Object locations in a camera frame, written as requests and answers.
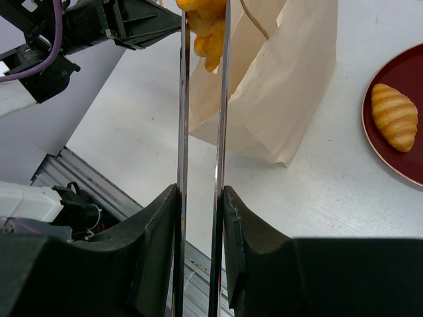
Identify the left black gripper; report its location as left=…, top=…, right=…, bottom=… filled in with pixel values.
left=102, top=0, right=182, bottom=50

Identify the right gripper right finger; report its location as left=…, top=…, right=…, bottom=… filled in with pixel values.
left=223, top=186, right=422, bottom=316

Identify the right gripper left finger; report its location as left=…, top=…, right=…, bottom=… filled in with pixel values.
left=1, top=185, right=177, bottom=316

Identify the twisted orange bread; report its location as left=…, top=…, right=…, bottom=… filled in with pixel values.
left=176, top=0, right=227, bottom=73

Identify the beige paper bag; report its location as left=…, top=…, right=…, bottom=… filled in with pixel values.
left=188, top=0, right=339, bottom=168

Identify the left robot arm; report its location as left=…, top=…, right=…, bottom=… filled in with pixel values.
left=1, top=1, right=182, bottom=104

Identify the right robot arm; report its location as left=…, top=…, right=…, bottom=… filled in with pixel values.
left=1, top=183, right=422, bottom=316

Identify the striped croissant bread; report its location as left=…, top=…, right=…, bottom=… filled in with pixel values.
left=371, top=83, right=418, bottom=153

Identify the dark red round plate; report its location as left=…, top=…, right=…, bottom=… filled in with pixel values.
left=362, top=44, right=422, bottom=186

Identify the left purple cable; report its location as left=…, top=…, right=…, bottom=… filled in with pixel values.
left=0, top=0, right=64, bottom=83

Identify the aluminium frame rail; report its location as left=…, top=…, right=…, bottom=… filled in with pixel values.
left=30, top=145, right=232, bottom=317

